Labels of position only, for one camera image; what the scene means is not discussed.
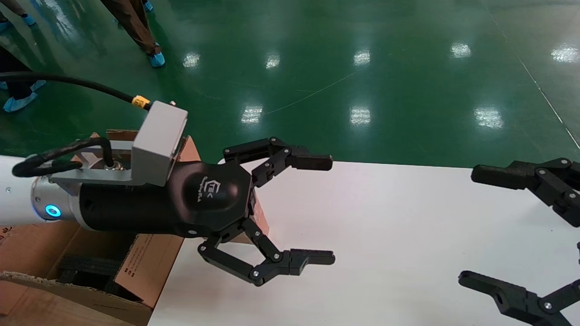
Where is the person in brown trousers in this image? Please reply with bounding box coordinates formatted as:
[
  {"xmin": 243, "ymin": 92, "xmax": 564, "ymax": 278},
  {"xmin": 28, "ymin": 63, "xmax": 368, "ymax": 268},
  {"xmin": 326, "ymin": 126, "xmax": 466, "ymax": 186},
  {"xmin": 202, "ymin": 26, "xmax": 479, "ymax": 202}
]
[{"xmin": 100, "ymin": 0, "xmax": 166, "ymax": 68}]

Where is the thin black looped cable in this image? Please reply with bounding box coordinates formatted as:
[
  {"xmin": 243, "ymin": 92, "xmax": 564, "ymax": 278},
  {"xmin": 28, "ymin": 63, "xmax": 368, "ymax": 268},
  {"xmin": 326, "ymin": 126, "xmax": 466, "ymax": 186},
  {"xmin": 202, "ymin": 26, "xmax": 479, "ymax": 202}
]
[{"xmin": 11, "ymin": 136, "xmax": 115, "ymax": 178}]

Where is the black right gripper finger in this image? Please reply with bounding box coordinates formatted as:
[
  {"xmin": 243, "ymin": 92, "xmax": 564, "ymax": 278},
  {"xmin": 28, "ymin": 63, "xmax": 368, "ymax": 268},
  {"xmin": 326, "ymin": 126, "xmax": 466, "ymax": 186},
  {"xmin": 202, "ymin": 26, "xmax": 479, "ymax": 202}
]
[
  {"xmin": 471, "ymin": 158, "xmax": 580, "ymax": 227},
  {"xmin": 459, "ymin": 270, "xmax": 580, "ymax": 326}
]

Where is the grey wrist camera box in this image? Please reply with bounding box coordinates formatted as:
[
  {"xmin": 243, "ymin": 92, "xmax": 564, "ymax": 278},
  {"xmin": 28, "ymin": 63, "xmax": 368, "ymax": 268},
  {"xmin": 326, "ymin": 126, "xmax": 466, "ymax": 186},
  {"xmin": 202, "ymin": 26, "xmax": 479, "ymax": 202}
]
[{"xmin": 130, "ymin": 101, "xmax": 189, "ymax": 187}]

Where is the person in grey jeans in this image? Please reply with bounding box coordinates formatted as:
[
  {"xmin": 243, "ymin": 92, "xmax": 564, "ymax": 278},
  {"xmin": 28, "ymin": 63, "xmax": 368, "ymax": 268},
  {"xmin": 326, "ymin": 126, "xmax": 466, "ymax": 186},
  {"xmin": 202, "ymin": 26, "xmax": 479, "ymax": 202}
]
[{"xmin": 0, "ymin": 0, "xmax": 37, "ymax": 33}]

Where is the big torn cardboard box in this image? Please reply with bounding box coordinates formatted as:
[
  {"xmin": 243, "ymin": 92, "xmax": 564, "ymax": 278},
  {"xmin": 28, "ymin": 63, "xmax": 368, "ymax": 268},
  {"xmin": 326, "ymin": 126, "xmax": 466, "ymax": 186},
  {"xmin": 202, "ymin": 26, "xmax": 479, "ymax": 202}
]
[{"xmin": 0, "ymin": 129, "xmax": 202, "ymax": 326}]

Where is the silver camera mount bracket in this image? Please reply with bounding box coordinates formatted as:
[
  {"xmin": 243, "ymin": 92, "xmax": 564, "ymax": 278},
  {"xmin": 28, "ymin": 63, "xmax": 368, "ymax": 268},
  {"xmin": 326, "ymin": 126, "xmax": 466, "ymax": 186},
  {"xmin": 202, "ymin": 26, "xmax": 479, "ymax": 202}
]
[{"xmin": 48, "ymin": 139, "xmax": 136, "ymax": 186}]

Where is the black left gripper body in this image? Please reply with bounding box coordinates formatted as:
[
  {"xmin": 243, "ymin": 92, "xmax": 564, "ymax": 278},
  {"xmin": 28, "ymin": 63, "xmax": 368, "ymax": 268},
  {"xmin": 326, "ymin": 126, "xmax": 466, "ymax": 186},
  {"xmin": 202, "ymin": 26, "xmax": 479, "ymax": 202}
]
[{"xmin": 75, "ymin": 161, "xmax": 255, "ymax": 239}]

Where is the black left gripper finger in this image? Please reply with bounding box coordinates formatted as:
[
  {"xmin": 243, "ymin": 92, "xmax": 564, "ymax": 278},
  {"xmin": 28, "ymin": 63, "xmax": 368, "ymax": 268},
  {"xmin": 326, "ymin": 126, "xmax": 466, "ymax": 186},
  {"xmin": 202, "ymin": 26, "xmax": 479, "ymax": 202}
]
[
  {"xmin": 198, "ymin": 217, "xmax": 336, "ymax": 287},
  {"xmin": 223, "ymin": 137, "xmax": 334, "ymax": 188}
]

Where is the small cardboard box with hole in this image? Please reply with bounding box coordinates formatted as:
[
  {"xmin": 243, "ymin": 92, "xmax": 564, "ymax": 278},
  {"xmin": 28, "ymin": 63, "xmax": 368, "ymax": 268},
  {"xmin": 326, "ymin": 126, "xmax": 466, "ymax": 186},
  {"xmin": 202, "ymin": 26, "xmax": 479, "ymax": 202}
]
[{"xmin": 206, "ymin": 188, "xmax": 271, "ymax": 246}]

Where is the person in black trousers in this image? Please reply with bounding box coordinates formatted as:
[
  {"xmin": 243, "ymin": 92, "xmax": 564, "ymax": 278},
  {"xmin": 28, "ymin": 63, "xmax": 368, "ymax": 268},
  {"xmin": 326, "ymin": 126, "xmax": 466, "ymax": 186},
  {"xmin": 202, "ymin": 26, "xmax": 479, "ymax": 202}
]
[{"xmin": 0, "ymin": 45, "xmax": 47, "ymax": 113}]

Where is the black foam insert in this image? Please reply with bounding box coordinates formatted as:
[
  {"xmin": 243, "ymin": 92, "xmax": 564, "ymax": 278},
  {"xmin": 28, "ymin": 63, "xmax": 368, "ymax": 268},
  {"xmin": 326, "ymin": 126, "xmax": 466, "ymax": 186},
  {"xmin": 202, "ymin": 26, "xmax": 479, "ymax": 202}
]
[{"xmin": 57, "ymin": 253, "xmax": 141, "ymax": 302}]

